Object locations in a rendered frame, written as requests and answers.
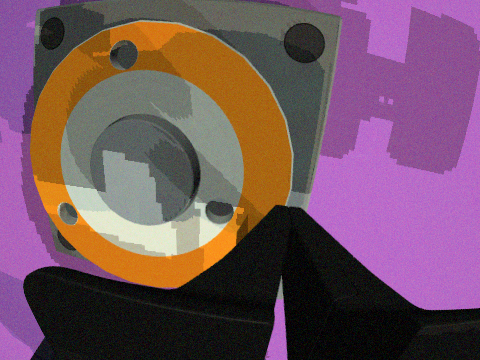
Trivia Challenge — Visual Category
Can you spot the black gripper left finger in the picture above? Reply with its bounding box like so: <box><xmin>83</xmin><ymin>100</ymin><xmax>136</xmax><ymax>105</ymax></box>
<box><xmin>23</xmin><ymin>205</ymin><xmax>291</xmax><ymax>360</ymax></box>

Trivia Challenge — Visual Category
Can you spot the orange round plate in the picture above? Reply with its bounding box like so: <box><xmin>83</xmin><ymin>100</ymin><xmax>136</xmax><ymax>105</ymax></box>
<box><xmin>29</xmin><ymin>20</ymin><xmax>293</xmax><ymax>288</ymax></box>

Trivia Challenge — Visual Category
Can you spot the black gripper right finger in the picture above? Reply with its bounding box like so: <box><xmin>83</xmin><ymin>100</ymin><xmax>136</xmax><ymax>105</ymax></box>
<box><xmin>281</xmin><ymin>205</ymin><xmax>480</xmax><ymax>360</ymax></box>

